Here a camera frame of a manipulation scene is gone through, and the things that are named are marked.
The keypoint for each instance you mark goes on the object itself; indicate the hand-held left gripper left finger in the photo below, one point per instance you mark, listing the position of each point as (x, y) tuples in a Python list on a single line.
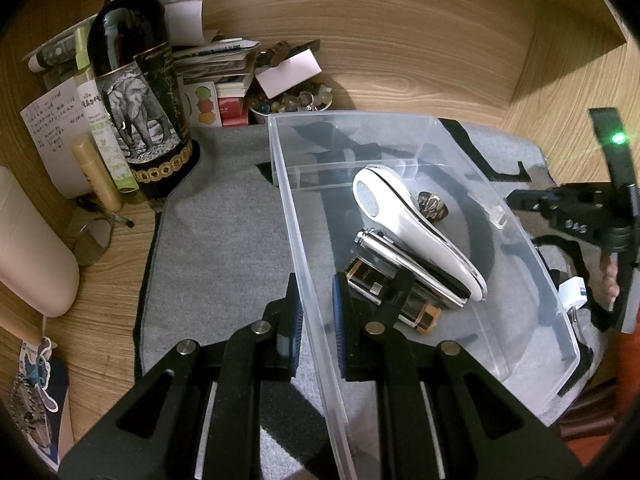
[(295, 330)]

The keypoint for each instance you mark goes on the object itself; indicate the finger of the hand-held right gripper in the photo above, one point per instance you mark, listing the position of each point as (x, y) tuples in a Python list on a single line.
[(550, 199), (585, 227)]

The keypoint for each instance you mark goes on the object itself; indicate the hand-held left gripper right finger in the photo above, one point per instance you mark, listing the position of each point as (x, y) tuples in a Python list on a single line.
[(340, 330)]

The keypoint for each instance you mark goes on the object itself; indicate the white plug adapter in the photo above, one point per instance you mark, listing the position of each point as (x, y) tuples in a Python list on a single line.
[(575, 292)]

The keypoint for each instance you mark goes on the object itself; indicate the amber black perfume bottle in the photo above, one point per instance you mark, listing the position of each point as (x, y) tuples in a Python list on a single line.
[(420, 315)]

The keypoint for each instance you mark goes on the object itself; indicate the silver metal cylinder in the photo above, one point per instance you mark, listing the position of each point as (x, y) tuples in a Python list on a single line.
[(380, 245)]

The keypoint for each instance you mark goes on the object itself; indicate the small metal trinket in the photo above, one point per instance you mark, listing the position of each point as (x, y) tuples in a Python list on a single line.
[(430, 205)]

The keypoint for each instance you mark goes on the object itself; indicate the clear plastic storage box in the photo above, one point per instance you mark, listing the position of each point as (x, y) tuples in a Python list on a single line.
[(500, 320)]

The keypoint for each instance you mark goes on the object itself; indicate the white handheld device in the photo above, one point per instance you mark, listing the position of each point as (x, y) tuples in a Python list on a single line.
[(380, 195)]

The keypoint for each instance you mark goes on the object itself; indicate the person's right hand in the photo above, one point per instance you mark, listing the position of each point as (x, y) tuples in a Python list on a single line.
[(610, 280)]

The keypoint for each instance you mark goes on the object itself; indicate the grey patterned mat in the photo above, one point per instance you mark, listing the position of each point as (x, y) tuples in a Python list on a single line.
[(225, 235)]

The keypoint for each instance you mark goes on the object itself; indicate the clear glass cup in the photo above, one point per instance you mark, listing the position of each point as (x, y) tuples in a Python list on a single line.
[(90, 257)]

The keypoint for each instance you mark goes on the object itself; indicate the black pen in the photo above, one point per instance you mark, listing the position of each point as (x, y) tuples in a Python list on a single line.
[(107, 216)]

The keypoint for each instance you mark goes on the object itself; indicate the bowl of stones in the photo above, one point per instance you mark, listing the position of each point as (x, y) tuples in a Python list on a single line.
[(290, 105)]

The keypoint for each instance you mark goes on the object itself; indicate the small red box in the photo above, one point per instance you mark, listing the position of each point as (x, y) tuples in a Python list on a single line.
[(232, 110)]

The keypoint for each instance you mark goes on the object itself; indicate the fruit sticker card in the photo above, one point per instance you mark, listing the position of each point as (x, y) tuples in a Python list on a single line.
[(200, 105)]

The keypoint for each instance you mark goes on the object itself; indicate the white card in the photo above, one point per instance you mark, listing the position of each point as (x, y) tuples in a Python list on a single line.
[(290, 72)]

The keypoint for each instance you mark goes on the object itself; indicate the beige stick tube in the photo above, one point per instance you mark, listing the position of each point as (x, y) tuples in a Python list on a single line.
[(92, 170)]

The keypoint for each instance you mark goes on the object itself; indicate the blue cartoon sticker card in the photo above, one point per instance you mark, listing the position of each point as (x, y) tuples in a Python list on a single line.
[(35, 375)]

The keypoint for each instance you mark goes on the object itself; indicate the cream plastic cylinder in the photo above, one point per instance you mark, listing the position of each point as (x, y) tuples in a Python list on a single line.
[(30, 260)]

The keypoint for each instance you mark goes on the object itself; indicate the green white tube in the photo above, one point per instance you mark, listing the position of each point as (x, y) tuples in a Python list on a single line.
[(100, 130)]

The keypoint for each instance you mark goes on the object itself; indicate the stack of books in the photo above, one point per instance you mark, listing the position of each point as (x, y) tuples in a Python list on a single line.
[(215, 60)]

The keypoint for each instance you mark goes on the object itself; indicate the handwritten paper note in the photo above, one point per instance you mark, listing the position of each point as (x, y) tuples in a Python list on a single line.
[(50, 130)]

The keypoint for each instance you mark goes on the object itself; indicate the dark wine bottle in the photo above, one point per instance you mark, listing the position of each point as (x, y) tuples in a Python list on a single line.
[(140, 35)]

